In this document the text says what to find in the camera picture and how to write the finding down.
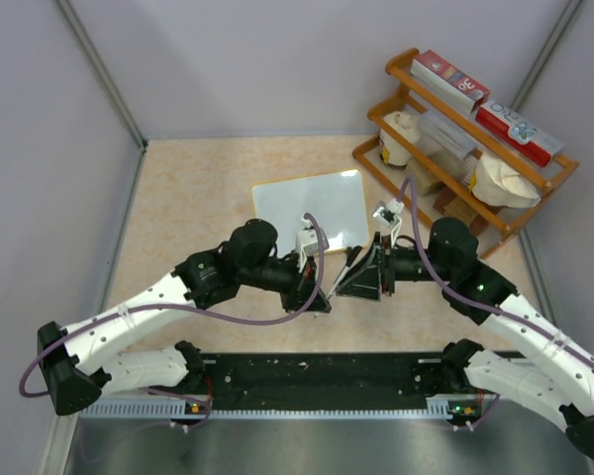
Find cream paper cup left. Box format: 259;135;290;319
378;110;422;168

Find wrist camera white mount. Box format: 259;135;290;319
372;199;405;244
295;216;330;267

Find grey slotted cable duct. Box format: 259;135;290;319
78;395;481;422

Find white board yellow frame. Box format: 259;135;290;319
251;169;369;255

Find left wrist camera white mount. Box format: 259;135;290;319
295;216;330;267

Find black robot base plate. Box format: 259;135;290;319
194;352;478;412

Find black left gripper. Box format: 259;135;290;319
240;248;331;314

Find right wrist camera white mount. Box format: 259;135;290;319
372;199;405;244

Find red toothpaste box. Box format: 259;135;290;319
475;100;564;167
410;49;490;115

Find wooden two tier shelf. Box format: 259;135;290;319
367;48;579;258

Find tan block on shelf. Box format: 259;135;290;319
405;158;445;197

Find red toothpaste box upper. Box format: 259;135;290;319
410;49;490;115

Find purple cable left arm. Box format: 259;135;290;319
19;212;328;400

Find grey clear plastic box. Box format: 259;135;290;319
417;111;477;180

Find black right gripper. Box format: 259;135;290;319
337;232;453;301

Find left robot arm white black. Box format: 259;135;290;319
37;215;331;416

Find red toothpaste box lower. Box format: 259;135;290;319
475;100;564;167

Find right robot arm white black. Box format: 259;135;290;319
335;218;594;460

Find brown red blocks on shelf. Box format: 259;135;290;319
433;188;489;236

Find black white marker pen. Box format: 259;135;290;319
326;248;353;299

